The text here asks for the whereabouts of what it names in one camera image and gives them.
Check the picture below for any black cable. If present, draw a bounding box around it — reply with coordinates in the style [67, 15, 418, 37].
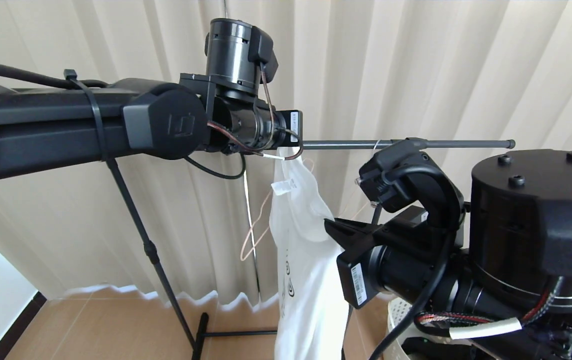
[183, 150, 247, 180]
[368, 164, 467, 360]
[0, 56, 110, 90]

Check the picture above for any black clothes rack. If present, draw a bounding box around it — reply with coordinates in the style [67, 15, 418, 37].
[105, 137, 516, 360]

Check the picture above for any pink clothes hanger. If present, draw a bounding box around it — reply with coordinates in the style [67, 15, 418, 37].
[239, 157, 317, 262]
[336, 139, 383, 221]

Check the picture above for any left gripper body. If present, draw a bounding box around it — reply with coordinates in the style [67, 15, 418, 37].
[213, 97, 303, 151]

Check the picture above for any white printed T-shirt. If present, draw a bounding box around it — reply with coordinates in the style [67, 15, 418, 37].
[268, 146, 352, 360]

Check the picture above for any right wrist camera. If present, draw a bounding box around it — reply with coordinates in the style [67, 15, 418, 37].
[358, 148, 448, 224]

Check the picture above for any white laundry basket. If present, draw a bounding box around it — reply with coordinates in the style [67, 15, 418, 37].
[386, 298, 418, 360]

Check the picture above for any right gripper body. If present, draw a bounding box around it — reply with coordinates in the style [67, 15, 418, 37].
[336, 219, 463, 310]

